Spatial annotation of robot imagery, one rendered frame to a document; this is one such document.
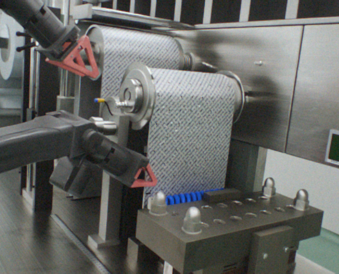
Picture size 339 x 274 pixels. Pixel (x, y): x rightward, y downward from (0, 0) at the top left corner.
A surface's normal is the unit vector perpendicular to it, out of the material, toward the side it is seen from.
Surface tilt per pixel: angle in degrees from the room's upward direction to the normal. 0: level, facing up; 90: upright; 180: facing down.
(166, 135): 90
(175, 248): 90
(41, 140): 99
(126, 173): 60
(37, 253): 0
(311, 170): 90
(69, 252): 0
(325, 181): 90
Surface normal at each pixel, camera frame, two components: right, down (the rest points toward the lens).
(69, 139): 0.86, 0.30
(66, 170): -0.32, -0.27
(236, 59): -0.82, 0.03
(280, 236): 0.56, 0.19
